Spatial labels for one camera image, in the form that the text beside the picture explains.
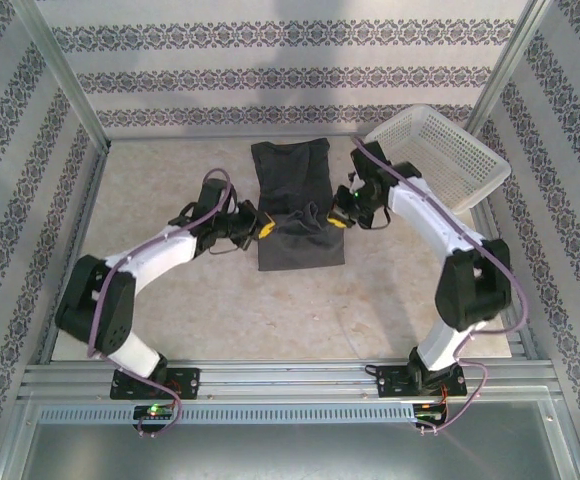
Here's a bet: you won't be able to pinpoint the thin black left camera cable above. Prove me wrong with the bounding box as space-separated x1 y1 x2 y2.
205 238 252 257

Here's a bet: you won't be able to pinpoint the aluminium table side rail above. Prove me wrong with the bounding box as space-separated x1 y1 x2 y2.
469 199 541 362
37 144 110 366

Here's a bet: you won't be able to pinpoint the thin black camera cable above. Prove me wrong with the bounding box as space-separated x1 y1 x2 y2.
205 238 252 257
357 205 392 232

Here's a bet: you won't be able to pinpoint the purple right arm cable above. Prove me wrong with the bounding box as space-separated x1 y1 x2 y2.
352 133 530 437

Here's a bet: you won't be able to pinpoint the left control board green light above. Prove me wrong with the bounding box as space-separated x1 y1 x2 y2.
133 404 176 422

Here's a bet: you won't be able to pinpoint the aluminium frame post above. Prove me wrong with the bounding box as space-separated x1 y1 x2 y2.
12 0 112 152
462 0 554 147

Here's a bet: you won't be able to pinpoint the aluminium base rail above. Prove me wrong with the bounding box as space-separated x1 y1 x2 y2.
17 358 559 402

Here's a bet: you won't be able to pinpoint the dark grey t-shirt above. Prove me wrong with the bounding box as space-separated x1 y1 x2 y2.
249 138 346 273

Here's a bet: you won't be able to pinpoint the white perforated plastic basket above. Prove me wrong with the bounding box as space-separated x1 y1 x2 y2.
362 103 511 214

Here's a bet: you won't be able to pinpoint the right control board orange wires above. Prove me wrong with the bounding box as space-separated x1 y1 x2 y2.
413 399 449 424

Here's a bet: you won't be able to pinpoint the thin black right camera cable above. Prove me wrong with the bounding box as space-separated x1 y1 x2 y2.
357 205 392 232

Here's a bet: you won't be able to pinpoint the grey metal sheet panel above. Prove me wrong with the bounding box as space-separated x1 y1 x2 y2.
18 399 580 480

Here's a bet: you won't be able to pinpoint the slotted grey cable duct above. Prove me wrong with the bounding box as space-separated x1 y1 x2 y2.
37 402 419 424

